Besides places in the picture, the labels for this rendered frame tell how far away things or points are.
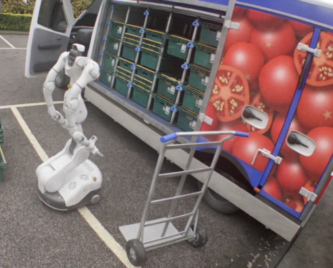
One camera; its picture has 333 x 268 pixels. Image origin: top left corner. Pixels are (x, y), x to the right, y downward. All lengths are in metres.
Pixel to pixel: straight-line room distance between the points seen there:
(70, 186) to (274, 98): 2.05
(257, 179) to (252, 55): 1.20
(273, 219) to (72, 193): 1.96
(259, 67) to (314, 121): 0.73
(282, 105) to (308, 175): 0.68
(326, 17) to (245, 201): 1.95
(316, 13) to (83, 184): 2.61
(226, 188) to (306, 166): 0.95
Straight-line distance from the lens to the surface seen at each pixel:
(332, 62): 2.37
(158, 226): 2.74
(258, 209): 2.79
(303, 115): 2.41
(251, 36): 2.62
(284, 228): 2.75
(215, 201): 3.19
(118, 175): 3.34
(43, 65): 5.34
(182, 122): 3.32
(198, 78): 3.13
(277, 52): 2.50
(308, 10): 2.50
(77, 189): 2.51
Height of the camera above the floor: 1.85
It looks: 22 degrees down
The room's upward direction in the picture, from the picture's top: 14 degrees clockwise
